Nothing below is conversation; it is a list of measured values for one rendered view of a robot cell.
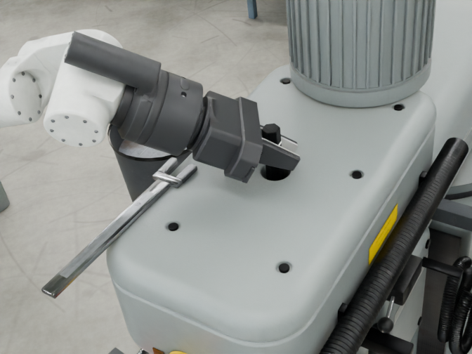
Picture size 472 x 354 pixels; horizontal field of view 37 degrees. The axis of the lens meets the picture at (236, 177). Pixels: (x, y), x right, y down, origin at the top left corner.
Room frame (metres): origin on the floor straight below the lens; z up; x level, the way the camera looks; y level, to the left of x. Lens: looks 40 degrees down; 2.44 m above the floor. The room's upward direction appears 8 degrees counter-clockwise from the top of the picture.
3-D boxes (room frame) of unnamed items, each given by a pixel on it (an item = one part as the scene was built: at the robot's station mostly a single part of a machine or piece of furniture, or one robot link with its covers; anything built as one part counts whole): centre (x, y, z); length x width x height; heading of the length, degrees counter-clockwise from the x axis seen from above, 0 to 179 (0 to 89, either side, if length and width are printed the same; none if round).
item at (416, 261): (0.63, -0.20, 1.66); 0.12 x 0.04 x 0.04; 143
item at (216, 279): (0.67, -0.06, 1.81); 0.47 x 0.26 x 0.16; 143
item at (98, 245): (0.60, 0.14, 1.89); 0.24 x 0.04 x 0.01; 141
